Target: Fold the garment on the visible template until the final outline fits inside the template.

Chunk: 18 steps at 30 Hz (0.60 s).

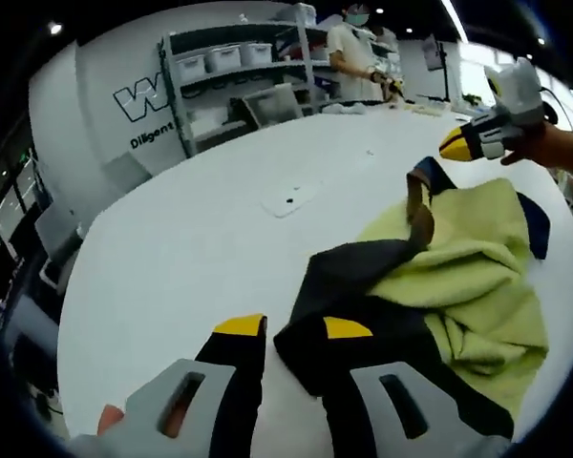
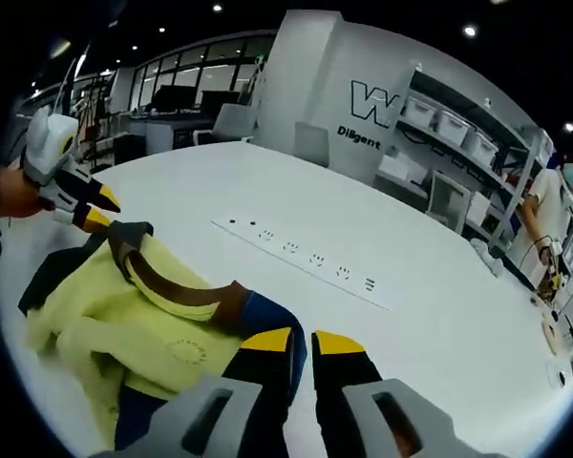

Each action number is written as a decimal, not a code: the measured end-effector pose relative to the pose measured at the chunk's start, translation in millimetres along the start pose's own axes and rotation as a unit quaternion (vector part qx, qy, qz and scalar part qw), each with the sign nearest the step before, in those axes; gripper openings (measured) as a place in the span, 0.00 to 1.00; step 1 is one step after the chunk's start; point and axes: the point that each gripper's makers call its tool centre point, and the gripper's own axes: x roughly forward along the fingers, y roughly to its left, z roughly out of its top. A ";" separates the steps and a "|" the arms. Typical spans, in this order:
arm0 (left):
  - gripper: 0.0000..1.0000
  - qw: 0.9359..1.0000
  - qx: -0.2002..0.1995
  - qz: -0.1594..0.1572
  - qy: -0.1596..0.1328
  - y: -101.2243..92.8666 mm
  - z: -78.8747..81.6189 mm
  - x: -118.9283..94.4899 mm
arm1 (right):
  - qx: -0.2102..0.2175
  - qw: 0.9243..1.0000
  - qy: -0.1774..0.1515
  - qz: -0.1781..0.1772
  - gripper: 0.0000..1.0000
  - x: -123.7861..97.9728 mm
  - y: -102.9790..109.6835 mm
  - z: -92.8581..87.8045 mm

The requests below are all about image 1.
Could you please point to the person's right hand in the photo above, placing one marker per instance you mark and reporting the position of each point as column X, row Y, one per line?
column 537, row 145

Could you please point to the white table socket panel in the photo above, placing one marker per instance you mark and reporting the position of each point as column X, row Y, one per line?
column 291, row 198

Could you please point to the white mesh chair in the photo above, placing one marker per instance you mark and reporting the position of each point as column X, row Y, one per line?
column 274, row 105

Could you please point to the white storage bin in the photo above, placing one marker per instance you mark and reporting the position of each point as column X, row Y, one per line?
column 191, row 67
column 223, row 58
column 257, row 53

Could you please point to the grey chair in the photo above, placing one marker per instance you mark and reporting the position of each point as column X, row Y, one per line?
column 126, row 168

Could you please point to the person's left hand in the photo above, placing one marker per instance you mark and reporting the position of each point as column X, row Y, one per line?
column 111, row 420

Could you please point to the yellow black blue garment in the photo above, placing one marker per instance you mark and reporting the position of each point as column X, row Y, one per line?
column 477, row 286

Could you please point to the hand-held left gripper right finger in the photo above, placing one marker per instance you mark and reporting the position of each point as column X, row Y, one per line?
column 367, row 396

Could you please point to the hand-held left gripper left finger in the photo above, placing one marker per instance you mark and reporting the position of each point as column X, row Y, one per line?
column 181, row 405

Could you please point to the white cloth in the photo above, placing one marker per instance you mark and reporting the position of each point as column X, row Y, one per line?
column 346, row 109

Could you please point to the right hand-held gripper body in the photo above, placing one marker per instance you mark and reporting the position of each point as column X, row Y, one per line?
column 518, row 90

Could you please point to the grey metal shelf rack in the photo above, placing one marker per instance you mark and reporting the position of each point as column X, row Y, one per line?
column 248, row 95

